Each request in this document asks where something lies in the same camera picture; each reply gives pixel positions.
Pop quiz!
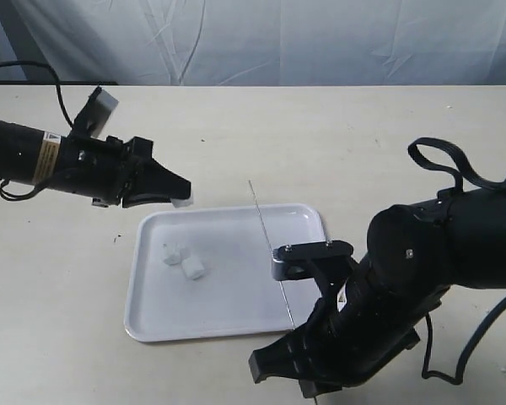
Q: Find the white backdrop cloth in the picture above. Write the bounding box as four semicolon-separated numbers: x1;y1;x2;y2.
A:
0;1;506;86

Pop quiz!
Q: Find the black flat ribbon cable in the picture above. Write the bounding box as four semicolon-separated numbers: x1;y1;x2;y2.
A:
406;137;506;199

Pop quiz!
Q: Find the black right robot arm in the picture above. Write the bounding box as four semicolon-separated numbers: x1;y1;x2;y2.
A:
124;181;506;398

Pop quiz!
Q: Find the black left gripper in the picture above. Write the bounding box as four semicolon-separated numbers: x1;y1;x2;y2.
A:
58;136;191;208

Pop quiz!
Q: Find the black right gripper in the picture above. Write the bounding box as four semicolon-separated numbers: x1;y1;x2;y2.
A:
248;295;420;391

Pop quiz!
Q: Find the thin metal skewer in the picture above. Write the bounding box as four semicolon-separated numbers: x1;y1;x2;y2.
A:
248;179;319;405

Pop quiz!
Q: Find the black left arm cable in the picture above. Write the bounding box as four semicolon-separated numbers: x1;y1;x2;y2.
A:
0;62;75;202

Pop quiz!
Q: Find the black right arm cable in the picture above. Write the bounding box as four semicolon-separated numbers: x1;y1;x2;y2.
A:
421;286;506;375

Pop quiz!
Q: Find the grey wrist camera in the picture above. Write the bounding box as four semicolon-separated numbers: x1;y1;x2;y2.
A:
272;240;353;283
86;86;118;138

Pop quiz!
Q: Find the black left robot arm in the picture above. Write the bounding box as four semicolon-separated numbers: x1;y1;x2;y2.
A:
0;120;191;208

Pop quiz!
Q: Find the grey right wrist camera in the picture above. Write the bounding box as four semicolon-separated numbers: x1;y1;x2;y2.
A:
272;240;353;283

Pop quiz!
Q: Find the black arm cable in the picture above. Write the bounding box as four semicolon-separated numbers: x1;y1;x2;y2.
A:
0;62;75;202
421;286;506;375

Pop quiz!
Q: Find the white marshmallow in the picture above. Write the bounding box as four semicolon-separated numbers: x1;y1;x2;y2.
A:
181;255;206;280
170;195;194;208
162;242;190;266

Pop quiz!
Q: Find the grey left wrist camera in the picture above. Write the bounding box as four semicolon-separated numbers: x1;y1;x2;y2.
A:
86;86;118;138

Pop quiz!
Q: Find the white plastic tray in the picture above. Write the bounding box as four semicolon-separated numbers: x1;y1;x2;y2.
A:
124;203;325;343

